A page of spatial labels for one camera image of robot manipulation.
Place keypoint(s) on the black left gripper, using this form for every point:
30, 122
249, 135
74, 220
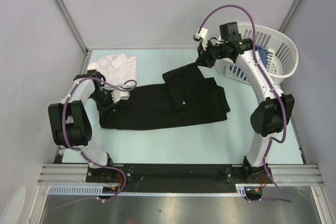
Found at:
111, 103

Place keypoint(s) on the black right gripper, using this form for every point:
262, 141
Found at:
203, 57

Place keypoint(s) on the black long sleeve shirt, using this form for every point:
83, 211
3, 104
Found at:
185, 98

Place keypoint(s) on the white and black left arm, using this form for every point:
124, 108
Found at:
70, 125

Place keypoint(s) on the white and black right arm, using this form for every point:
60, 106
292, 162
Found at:
274, 109

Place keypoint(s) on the folded white shirt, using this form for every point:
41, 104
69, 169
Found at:
117, 69

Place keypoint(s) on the blue crumpled shirt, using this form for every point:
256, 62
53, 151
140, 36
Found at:
263, 53

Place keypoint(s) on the white plastic laundry basket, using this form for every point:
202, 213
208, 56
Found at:
282, 59

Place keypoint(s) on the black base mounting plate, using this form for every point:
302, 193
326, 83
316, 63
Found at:
177, 178

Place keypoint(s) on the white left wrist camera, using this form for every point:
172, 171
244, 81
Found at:
118, 95

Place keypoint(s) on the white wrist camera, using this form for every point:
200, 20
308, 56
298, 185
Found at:
118, 95
202, 37

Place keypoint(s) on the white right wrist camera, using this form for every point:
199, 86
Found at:
202, 37

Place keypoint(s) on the aluminium frame rail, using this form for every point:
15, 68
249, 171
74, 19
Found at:
284, 175

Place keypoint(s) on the white slotted cable duct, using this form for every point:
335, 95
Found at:
78, 190

